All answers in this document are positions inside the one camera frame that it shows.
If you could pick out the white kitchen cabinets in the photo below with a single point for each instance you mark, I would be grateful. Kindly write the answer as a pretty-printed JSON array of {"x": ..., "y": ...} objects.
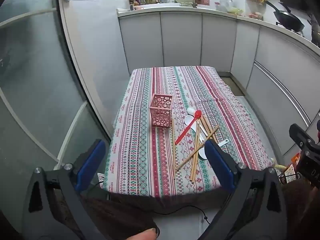
[{"x": 180, "y": 37}]

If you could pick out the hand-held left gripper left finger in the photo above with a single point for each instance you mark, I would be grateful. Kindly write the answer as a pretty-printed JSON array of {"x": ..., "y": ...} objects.
[{"x": 91, "y": 166}]

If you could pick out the orange snack packet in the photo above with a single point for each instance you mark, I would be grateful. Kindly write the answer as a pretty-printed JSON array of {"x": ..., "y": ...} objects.
[{"x": 295, "y": 158}]

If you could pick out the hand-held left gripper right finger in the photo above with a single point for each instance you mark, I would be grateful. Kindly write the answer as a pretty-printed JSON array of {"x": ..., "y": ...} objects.
[{"x": 220, "y": 166}]

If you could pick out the black wok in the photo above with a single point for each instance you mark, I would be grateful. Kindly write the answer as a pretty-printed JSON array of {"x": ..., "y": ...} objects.
[{"x": 290, "y": 20}]

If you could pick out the glass jar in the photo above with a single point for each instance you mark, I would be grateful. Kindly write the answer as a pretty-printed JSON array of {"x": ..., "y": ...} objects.
[{"x": 226, "y": 3}]

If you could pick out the white kitchen countertop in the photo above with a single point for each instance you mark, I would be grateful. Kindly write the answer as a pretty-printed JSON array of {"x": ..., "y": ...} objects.
[{"x": 162, "y": 6}]

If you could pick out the pale yellow food item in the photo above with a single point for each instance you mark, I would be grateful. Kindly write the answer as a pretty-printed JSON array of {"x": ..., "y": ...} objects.
[{"x": 278, "y": 166}]

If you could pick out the bowl of green vegetables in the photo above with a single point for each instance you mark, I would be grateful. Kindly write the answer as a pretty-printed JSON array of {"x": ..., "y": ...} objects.
[{"x": 235, "y": 11}]

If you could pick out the pink cup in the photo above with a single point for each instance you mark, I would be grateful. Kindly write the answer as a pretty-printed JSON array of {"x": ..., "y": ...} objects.
[{"x": 138, "y": 7}]

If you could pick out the striped patterned tablecloth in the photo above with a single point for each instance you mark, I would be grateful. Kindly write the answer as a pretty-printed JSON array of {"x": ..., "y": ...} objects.
[{"x": 140, "y": 155}]

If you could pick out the person's dark brown clothing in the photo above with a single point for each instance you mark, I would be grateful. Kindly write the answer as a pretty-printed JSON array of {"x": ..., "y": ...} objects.
[{"x": 120, "y": 220}]

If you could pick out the white rice paddle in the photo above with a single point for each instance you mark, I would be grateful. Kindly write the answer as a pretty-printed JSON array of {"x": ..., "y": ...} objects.
[{"x": 188, "y": 123}]

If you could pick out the pink dish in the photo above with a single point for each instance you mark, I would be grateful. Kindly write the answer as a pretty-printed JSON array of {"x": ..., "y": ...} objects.
[{"x": 255, "y": 15}]

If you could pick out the pink perforated utensil holder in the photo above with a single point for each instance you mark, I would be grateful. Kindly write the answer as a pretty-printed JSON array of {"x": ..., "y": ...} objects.
[{"x": 160, "y": 115}]

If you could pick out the white plastic spoon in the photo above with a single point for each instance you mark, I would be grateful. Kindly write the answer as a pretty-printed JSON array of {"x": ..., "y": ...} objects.
[
  {"x": 191, "y": 111},
  {"x": 202, "y": 153}
]

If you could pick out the person's left hand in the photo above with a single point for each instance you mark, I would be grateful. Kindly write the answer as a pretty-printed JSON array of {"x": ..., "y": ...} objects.
[{"x": 147, "y": 235}]

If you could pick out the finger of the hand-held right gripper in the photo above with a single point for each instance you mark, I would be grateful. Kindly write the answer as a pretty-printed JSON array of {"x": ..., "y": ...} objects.
[{"x": 298, "y": 135}]

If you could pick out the red plastic spoon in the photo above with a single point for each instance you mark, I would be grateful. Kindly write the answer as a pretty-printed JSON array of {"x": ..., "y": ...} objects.
[{"x": 188, "y": 127}]

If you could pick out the frosted glass door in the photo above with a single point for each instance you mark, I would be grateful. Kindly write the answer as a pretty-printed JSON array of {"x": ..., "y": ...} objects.
[{"x": 32, "y": 80}]

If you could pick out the group of bamboo chopsticks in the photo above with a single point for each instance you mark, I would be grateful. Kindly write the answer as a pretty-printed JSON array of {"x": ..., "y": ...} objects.
[{"x": 193, "y": 170}]

